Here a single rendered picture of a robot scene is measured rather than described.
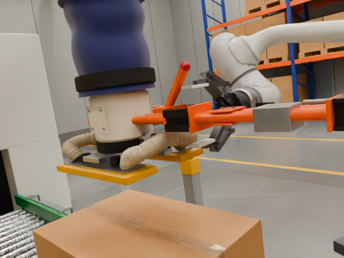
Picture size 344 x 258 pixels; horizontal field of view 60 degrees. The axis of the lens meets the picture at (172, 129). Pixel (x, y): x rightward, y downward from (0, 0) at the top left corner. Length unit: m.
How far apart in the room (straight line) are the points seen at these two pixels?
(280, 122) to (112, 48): 0.44
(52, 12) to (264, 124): 9.93
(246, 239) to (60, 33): 9.72
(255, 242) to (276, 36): 0.59
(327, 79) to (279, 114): 8.84
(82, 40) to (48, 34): 9.28
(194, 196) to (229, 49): 0.74
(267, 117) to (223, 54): 0.43
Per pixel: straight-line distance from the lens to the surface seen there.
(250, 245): 0.86
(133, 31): 0.81
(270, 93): 0.92
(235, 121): 0.59
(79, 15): 0.82
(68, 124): 9.93
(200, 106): 0.66
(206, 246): 0.78
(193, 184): 1.41
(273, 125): 0.55
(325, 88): 9.41
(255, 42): 0.96
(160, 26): 12.53
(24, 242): 2.13
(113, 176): 0.71
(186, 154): 0.82
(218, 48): 0.96
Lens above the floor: 1.34
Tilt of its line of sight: 8 degrees down
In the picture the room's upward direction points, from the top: 8 degrees counter-clockwise
